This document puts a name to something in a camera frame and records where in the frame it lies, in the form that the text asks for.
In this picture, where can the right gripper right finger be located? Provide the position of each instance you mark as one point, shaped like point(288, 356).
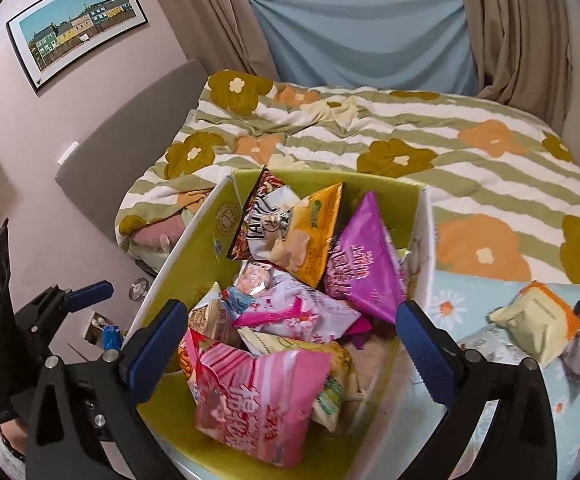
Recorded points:
point(521, 440)

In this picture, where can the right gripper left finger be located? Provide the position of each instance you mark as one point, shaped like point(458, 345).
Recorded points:
point(76, 407)

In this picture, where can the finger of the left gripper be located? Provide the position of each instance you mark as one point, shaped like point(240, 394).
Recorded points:
point(86, 297)

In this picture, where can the large pink marshmallow bag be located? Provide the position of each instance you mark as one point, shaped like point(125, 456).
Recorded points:
point(253, 403)

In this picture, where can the red white Tatoe chip bag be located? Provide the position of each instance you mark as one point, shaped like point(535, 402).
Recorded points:
point(270, 195)

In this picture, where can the operator hand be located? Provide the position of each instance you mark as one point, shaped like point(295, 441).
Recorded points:
point(15, 434)

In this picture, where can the grey padded headboard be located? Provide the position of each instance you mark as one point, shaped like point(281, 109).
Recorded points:
point(103, 167)

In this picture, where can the cream orange snack packet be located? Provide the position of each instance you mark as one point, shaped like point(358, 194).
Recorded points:
point(539, 321)

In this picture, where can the white pink wrapped snack bag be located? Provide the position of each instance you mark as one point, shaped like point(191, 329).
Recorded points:
point(268, 300)

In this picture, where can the orange yellow snack bag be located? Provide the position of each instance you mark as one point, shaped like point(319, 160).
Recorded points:
point(299, 238)

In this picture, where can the purple snack bag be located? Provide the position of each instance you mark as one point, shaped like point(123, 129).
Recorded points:
point(363, 267)

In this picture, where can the floral striped green blanket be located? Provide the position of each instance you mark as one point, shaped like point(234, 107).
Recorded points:
point(504, 187)

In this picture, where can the framed houses picture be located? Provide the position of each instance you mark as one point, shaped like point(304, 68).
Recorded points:
point(51, 35)

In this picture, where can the beige curtain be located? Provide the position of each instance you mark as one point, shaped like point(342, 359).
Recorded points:
point(522, 54)
point(221, 35)

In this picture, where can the blue cloth under window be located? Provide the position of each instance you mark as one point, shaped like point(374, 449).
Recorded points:
point(383, 44)

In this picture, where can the beige curtain right side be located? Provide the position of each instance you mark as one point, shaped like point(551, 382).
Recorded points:
point(522, 54)

